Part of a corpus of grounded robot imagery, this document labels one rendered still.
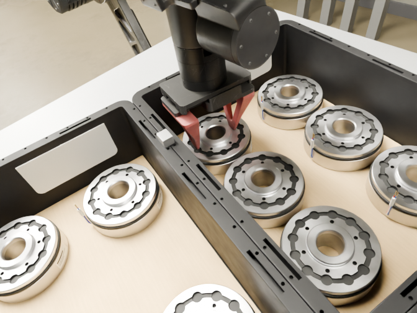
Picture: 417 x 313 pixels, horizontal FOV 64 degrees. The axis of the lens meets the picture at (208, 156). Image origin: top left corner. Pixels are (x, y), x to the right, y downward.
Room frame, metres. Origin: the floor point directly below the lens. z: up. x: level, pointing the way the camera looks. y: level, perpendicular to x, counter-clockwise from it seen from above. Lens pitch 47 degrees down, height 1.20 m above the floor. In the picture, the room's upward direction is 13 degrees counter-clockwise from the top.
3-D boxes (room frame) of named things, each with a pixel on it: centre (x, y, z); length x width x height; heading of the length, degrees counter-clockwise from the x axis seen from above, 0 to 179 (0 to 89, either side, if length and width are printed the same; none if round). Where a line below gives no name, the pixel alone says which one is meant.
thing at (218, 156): (0.36, -0.02, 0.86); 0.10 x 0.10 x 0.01
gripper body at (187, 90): (0.36, -0.02, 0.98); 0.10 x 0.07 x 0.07; 112
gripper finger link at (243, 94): (0.36, -0.03, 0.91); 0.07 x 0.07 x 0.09; 22
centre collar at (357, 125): (0.31, -0.19, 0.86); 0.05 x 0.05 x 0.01
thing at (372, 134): (0.31, -0.19, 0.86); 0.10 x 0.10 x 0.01
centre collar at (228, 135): (0.36, -0.02, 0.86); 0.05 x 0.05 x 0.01
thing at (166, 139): (0.29, 0.04, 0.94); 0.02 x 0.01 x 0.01; 24
